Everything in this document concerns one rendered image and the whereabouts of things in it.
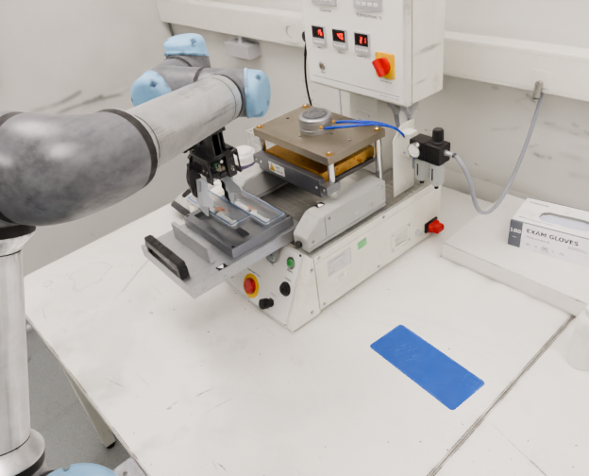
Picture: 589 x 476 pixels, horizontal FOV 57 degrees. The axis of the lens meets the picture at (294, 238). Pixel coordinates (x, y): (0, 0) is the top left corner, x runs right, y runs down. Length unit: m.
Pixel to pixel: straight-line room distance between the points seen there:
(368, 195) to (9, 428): 0.85
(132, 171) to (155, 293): 0.91
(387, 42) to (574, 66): 0.42
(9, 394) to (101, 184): 0.28
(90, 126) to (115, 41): 2.04
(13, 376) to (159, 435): 0.50
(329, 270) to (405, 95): 0.42
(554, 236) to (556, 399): 0.40
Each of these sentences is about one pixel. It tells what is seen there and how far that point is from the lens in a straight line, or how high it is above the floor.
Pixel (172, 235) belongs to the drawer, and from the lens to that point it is 1.27.
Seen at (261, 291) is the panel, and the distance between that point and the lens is 1.32.
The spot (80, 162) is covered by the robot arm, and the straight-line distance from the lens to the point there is 0.57.
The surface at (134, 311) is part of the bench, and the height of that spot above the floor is 0.75.
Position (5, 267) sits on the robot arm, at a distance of 0.67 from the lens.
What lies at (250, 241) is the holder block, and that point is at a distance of 1.15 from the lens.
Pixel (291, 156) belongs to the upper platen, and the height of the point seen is 1.06.
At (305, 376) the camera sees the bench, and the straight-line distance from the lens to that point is 1.17.
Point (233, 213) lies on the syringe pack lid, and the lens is 1.15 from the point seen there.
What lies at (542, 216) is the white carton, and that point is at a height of 0.86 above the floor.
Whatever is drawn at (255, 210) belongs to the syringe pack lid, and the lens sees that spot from 1.22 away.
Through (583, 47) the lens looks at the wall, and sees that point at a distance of 1.44.
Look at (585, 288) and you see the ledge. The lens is 1.35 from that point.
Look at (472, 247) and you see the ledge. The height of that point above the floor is 0.80.
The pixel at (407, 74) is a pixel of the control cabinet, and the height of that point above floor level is 1.23.
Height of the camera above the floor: 1.64
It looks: 35 degrees down
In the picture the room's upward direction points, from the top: 9 degrees counter-clockwise
